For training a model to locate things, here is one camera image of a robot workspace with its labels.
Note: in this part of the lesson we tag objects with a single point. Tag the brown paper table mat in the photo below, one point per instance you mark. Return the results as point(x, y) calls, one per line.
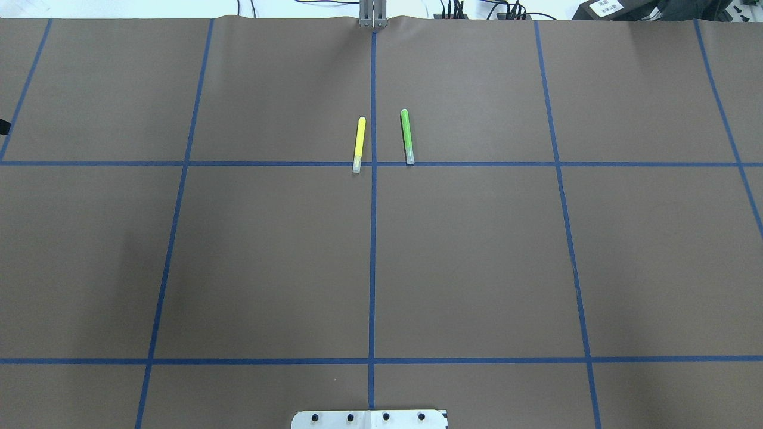
point(577, 245)

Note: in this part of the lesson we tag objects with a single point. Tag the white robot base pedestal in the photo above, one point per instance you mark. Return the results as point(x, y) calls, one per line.
point(392, 418)

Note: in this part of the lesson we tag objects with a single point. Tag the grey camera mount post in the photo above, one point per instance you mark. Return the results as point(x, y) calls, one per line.
point(373, 14)

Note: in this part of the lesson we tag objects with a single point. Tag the black power adapter box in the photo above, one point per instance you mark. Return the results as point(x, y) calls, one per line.
point(615, 10)

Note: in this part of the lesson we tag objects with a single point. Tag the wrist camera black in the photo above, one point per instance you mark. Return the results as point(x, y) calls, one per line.
point(4, 127)

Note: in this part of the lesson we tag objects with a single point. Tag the yellow highlighter pen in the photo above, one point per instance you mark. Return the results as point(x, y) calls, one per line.
point(358, 147)

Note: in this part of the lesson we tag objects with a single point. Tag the green highlighter pen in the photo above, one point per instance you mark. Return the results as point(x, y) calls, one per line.
point(405, 119)

